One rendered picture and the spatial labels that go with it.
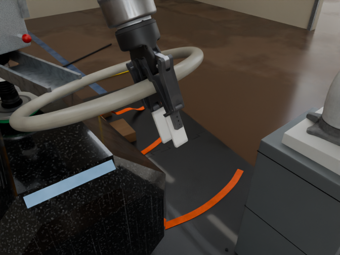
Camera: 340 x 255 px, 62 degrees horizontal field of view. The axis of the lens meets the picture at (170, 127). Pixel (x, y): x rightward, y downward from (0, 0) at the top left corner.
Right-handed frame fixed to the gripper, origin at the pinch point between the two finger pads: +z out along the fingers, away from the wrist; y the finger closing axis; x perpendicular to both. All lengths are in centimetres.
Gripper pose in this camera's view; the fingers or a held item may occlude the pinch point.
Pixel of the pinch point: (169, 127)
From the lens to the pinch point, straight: 56.4
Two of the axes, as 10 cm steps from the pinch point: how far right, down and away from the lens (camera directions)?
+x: -7.7, 4.4, -4.5
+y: -5.5, -1.3, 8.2
